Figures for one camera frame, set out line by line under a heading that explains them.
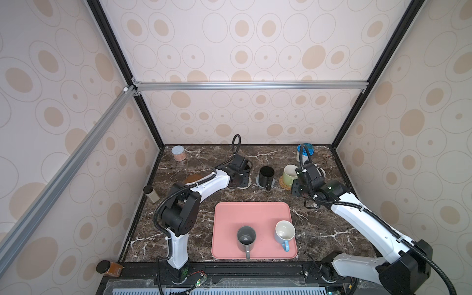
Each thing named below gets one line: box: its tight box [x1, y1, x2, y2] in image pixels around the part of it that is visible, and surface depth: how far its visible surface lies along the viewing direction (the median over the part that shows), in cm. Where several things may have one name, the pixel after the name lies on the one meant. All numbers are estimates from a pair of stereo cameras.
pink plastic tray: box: [211, 202, 298, 260], surface depth 86 cm
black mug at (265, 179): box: [255, 165, 276, 192], surface depth 97 cm
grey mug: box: [236, 225, 257, 260], surface depth 76 cm
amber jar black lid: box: [95, 259, 123, 278], surface depth 69 cm
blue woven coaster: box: [255, 172, 276, 192], surface depth 99 cm
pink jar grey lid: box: [171, 145, 187, 162], surface depth 112 cm
